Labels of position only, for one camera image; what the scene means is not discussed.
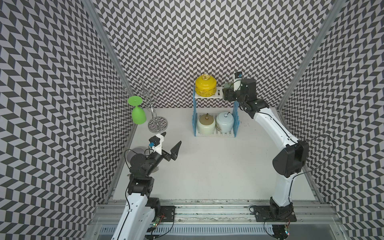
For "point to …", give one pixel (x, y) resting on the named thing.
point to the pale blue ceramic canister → (224, 122)
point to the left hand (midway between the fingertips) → (172, 137)
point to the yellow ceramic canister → (205, 85)
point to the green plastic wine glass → (138, 114)
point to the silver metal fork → (156, 169)
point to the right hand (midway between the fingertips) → (230, 89)
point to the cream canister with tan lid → (206, 124)
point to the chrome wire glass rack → (156, 124)
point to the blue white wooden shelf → (219, 94)
